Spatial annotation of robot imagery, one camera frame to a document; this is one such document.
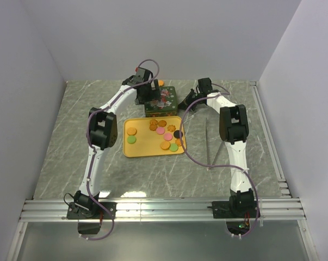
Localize brown swirl cookie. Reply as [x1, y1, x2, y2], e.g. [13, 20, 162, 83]
[149, 125, 158, 131]

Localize chocolate chip cookie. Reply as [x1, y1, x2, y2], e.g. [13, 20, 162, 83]
[158, 120, 167, 127]

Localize green sandwich cookie right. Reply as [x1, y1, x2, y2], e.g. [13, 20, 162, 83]
[169, 143, 178, 152]

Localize pink sandwich cookie lower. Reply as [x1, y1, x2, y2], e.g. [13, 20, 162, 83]
[163, 133, 172, 141]

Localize aluminium rail frame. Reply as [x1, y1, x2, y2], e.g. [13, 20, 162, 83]
[19, 82, 306, 225]

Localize tan flower cookie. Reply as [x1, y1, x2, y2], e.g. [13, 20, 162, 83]
[167, 125, 176, 132]

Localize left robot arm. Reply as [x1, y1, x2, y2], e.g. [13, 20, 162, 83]
[66, 66, 160, 220]

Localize metal serving tongs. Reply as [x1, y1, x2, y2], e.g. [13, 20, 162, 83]
[205, 117, 223, 166]

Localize green cookie tin box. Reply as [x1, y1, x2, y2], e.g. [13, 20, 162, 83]
[145, 105, 177, 117]

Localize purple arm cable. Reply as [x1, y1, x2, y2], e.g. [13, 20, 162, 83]
[181, 83, 262, 240]
[86, 59, 160, 241]

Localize dotted sandwich cookie right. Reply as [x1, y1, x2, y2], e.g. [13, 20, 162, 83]
[160, 140, 171, 150]

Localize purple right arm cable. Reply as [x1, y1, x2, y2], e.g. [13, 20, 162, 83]
[181, 83, 262, 240]

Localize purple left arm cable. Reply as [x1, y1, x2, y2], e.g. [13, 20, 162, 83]
[86, 59, 160, 241]

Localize dotted sandwich cookie left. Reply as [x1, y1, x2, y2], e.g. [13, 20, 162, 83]
[126, 127, 137, 136]

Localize pink sandwich cookie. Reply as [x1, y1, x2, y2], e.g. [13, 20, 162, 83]
[163, 133, 172, 141]
[156, 127, 165, 135]

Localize black sandwich cookie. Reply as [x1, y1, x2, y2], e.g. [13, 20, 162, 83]
[174, 130, 181, 139]

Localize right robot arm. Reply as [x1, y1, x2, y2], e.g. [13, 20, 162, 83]
[178, 78, 259, 218]

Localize dotted sandwich cookie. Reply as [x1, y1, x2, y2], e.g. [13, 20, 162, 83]
[160, 140, 171, 150]
[126, 127, 137, 136]

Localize green sandwich cookie left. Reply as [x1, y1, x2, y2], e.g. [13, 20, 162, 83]
[127, 135, 137, 144]

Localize green sandwich cookie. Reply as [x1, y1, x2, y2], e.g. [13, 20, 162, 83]
[169, 143, 178, 152]
[127, 135, 137, 144]

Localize yellow plastic tray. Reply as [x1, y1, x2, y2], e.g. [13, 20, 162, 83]
[123, 116, 186, 158]

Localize flower cookie top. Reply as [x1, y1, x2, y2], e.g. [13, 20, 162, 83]
[150, 119, 158, 126]

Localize gold tin lid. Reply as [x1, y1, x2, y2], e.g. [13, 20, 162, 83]
[145, 86, 178, 109]

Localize pink sandwich cookie upper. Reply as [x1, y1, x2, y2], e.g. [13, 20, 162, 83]
[156, 127, 165, 135]

